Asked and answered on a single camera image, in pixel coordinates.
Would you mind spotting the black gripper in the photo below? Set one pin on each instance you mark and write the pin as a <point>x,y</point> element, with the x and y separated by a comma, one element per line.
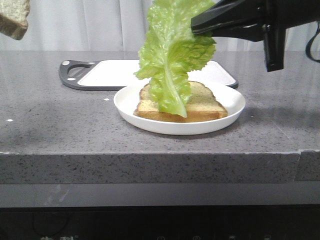
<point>277,17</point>

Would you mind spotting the green lettuce leaf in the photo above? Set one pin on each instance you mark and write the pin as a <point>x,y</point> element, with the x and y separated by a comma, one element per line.
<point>171,51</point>

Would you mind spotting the bread slice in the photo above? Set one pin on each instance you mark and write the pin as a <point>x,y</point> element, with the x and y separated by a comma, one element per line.
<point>13,18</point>
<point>202,106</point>

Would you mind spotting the white round plate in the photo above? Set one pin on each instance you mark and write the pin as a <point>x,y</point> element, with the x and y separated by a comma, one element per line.
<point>127,99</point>

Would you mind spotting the white black cutting board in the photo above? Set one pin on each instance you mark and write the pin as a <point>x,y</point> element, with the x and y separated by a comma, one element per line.
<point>113,75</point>

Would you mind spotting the white curtain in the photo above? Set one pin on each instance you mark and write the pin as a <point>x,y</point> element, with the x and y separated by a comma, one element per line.
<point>83,25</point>

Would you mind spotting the dark appliance front panel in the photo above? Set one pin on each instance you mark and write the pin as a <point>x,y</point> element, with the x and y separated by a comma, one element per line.
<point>247,222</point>

